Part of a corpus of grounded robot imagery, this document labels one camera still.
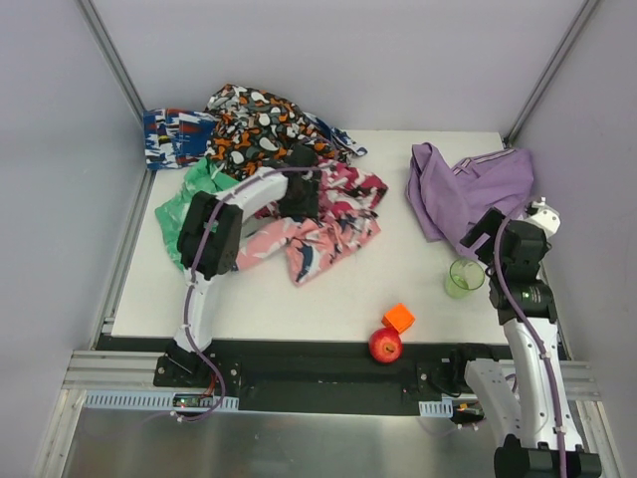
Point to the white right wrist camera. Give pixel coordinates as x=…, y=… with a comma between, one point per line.
x=542, y=216

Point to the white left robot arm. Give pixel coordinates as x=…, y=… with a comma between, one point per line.
x=209, y=242

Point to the magenta pink camouflage cloth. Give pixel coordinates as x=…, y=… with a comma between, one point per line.
x=342, y=188

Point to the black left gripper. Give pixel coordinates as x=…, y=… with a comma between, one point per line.
x=303, y=156

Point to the left perforated cable duct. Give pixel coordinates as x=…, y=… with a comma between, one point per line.
x=149, y=401

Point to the light pink navy patterned cloth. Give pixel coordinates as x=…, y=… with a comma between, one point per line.
x=312, y=246

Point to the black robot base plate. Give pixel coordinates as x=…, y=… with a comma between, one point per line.
x=320, y=377

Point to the green transparent plastic cup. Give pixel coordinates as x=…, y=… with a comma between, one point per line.
x=464, y=277

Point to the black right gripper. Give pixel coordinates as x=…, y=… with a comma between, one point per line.
x=480, y=231

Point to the blue white patterned cloth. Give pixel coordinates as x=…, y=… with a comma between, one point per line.
x=175, y=138

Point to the right perforated cable duct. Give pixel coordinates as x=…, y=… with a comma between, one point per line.
x=443, y=408

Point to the aluminium front rail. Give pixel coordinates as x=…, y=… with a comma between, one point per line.
x=110, y=370

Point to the right aluminium frame post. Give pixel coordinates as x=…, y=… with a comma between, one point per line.
x=583, y=16

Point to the purple cloth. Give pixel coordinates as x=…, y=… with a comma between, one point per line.
x=449, y=200

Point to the perforated cable duct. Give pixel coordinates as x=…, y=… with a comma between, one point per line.
x=149, y=401
x=443, y=408

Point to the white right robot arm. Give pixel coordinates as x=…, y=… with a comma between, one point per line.
x=532, y=423

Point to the aluminium frame post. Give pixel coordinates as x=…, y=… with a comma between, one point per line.
x=106, y=45
x=583, y=16

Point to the orange plastic cube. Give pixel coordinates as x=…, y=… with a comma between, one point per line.
x=398, y=318

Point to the orange black camouflage cloth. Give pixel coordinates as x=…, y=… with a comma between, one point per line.
x=254, y=128

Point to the red apple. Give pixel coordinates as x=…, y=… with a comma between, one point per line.
x=385, y=345

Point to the left aluminium frame post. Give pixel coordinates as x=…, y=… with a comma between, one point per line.
x=106, y=45

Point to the green white tie-dye cloth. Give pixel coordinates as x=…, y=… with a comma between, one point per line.
x=199, y=177

